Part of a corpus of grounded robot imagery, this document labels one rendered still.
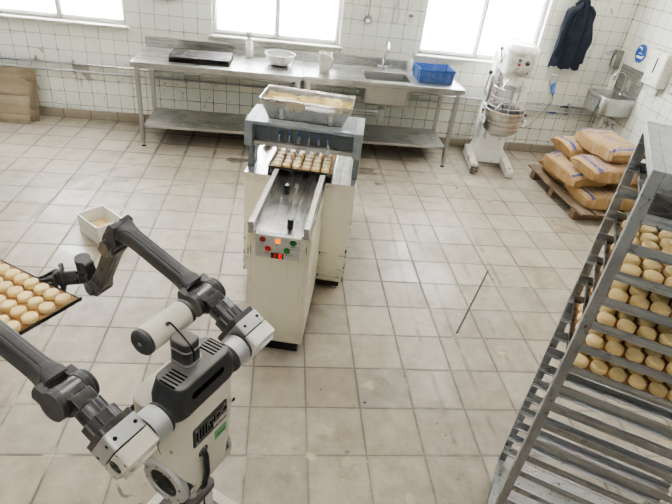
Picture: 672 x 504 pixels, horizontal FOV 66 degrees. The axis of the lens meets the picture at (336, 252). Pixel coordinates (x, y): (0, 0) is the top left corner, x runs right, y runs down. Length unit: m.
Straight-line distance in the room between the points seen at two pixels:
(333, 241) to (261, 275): 0.79
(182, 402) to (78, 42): 5.63
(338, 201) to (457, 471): 1.72
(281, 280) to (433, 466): 1.24
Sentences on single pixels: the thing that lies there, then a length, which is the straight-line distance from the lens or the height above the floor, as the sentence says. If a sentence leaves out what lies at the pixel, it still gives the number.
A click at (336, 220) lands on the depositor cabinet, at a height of 0.58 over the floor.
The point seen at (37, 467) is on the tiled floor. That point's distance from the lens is 2.91.
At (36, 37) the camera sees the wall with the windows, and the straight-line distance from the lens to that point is 6.79.
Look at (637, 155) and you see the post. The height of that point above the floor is 1.71.
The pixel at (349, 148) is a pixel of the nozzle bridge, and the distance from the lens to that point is 3.30.
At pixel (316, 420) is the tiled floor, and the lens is 2.90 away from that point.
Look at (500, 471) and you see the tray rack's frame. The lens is 2.76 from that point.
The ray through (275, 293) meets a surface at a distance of 2.94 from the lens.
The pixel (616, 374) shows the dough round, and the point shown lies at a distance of 1.87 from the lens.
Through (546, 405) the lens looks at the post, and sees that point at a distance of 1.89.
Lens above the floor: 2.24
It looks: 33 degrees down
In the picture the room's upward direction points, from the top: 7 degrees clockwise
